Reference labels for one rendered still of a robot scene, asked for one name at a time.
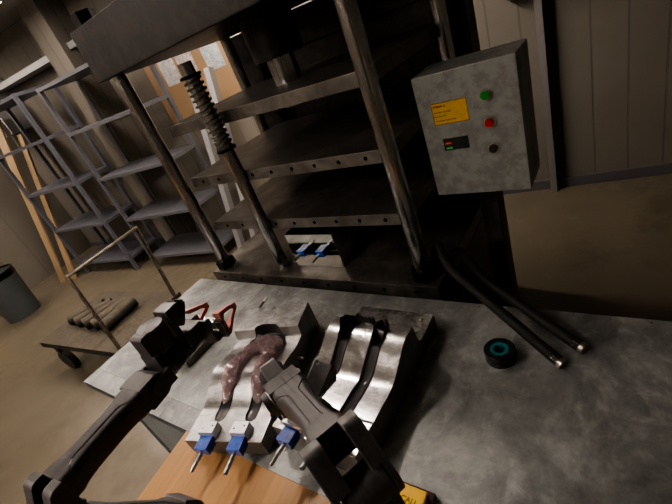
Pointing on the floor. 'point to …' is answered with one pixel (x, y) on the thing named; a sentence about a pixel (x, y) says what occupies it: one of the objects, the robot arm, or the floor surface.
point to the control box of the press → (482, 135)
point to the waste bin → (15, 296)
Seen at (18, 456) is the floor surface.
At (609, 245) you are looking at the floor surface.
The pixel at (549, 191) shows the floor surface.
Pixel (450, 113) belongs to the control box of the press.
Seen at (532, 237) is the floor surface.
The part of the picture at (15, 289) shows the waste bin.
